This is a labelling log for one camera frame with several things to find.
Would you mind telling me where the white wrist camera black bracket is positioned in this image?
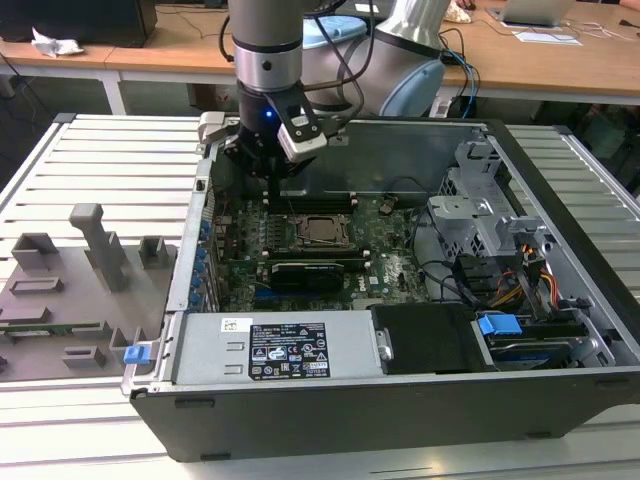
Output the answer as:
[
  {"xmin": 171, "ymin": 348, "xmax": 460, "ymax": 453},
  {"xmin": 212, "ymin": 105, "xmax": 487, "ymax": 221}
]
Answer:
[{"xmin": 267, "ymin": 84, "xmax": 330, "ymax": 162}]

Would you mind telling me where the green motherboard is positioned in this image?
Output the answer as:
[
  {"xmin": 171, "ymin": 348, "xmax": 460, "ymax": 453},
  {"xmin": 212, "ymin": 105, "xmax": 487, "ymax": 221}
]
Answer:
[{"xmin": 212, "ymin": 193, "xmax": 437, "ymax": 312}]

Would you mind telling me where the white paper sheet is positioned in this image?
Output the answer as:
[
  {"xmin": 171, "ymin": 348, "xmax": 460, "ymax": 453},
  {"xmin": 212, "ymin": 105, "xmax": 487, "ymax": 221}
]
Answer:
[{"xmin": 514, "ymin": 28, "xmax": 584, "ymax": 48}]

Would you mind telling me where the brown cardboard box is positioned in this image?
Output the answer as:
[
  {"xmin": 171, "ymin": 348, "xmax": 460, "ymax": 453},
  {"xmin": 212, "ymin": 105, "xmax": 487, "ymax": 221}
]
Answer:
[{"xmin": 188, "ymin": 82, "xmax": 237, "ymax": 112}]

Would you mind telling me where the grey case latch handle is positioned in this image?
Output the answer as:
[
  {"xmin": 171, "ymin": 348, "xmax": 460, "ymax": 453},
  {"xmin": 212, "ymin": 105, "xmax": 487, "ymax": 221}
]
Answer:
[{"xmin": 197, "ymin": 112, "xmax": 229, "ymax": 147}]

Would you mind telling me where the wooden desk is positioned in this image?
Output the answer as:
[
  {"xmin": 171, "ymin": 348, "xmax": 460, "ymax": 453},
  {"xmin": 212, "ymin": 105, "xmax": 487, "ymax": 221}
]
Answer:
[{"xmin": 0, "ymin": 0, "xmax": 640, "ymax": 117}]

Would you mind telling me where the blue disk carrier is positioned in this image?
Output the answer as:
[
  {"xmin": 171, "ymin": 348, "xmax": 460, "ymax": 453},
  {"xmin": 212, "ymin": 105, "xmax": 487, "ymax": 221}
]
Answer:
[{"xmin": 477, "ymin": 312, "xmax": 521, "ymax": 351}]

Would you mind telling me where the black open PC case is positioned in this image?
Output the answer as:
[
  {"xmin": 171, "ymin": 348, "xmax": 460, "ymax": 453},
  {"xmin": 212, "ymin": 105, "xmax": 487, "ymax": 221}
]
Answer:
[{"xmin": 128, "ymin": 112, "xmax": 640, "ymax": 464}]

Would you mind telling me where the grey power supply with label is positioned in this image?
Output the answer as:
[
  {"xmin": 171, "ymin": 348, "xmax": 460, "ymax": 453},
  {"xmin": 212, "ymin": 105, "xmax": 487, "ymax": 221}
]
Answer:
[{"xmin": 172, "ymin": 309, "xmax": 384, "ymax": 386}]

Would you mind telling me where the yellow red wire bundle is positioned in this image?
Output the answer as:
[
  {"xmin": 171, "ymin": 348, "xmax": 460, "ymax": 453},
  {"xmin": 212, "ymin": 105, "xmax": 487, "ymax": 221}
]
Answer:
[{"xmin": 492, "ymin": 239, "xmax": 560, "ymax": 307}]

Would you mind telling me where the grey parts rack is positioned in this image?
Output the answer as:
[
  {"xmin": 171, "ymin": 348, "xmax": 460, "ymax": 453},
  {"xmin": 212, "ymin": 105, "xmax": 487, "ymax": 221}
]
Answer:
[{"xmin": 0, "ymin": 202, "xmax": 180, "ymax": 384}]

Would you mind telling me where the beige crumpled object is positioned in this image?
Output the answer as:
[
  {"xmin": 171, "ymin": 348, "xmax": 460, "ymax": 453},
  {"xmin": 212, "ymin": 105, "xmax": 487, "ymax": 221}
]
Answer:
[{"xmin": 446, "ymin": 0, "xmax": 474, "ymax": 25}]

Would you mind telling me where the blue case latch clip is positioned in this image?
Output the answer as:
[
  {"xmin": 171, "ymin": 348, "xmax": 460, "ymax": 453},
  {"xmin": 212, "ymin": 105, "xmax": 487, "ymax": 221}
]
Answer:
[{"xmin": 123, "ymin": 344, "xmax": 151, "ymax": 366}]

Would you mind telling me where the hard disk drive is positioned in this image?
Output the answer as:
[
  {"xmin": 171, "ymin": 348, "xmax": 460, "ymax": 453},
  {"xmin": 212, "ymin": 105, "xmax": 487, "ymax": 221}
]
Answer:
[{"xmin": 487, "ymin": 335, "xmax": 585, "ymax": 371}]

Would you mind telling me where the black graphics card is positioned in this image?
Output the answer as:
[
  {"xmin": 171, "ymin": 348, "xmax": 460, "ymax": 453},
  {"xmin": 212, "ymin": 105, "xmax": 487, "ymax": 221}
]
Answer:
[{"xmin": 269, "ymin": 259, "xmax": 346, "ymax": 295}]

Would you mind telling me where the white labelled box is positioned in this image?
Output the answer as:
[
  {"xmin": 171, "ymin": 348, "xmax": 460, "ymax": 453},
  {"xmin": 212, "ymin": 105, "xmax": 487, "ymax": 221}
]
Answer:
[{"xmin": 428, "ymin": 94, "xmax": 454, "ymax": 119}]

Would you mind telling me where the silver laptop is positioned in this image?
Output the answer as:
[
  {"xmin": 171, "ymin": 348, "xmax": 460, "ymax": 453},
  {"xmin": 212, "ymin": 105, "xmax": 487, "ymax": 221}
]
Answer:
[{"xmin": 492, "ymin": 0, "xmax": 576, "ymax": 28}]

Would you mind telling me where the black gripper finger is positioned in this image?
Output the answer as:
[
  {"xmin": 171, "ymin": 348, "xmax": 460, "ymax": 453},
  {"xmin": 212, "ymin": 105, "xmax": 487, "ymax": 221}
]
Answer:
[
  {"xmin": 223, "ymin": 134, "xmax": 276, "ymax": 205},
  {"xmin": 274, "ymin": 158, "xmax": 301, "ymax": 204}
]

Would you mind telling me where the black plastic shroud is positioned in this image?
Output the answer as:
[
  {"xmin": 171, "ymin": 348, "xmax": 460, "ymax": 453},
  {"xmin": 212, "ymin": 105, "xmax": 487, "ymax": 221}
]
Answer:
[{"xmin": 372, "ymin": 303, "xmax": 495, "ymax": 376}]

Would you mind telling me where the black CPU socket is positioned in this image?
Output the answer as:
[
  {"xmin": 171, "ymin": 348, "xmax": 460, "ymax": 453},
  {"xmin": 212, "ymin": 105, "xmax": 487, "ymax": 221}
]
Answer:
[{"xmin": 292, "ymin": 212, "xmax": 359, "ymax": 251}]

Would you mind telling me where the silver metal drive cage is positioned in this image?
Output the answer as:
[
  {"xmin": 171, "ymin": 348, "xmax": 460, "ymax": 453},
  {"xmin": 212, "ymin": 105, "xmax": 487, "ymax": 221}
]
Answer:
[{"xmin": 427, "ymin": 139, "xmax": 551, "ymax": 271}]

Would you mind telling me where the green RAM stick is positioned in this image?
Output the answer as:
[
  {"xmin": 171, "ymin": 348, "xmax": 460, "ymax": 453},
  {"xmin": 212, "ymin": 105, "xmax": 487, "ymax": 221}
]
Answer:
[{"xmin": 0, "ymin": 323, "xmax": 102, "ymax": 336}]

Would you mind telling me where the crumpled white paper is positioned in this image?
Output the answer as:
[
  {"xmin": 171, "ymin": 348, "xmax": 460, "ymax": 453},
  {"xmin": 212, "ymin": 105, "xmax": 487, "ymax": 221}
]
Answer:
[{"xmin": 31, "ymin": 27, "xmax": 85, "ymax": 59}]

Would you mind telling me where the black computer box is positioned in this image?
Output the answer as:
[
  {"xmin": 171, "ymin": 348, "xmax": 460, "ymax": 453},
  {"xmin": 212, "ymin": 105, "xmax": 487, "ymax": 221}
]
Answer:
[{"xmin": 0, "ymin": 0, "xmax": 159, "ymax": 49}]

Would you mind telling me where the blue cable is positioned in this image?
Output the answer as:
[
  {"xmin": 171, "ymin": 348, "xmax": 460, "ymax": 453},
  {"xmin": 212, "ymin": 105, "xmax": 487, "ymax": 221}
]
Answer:
[{"xmin": 457, "ymin": 49, "xmax": 482, "ymax": 119}]

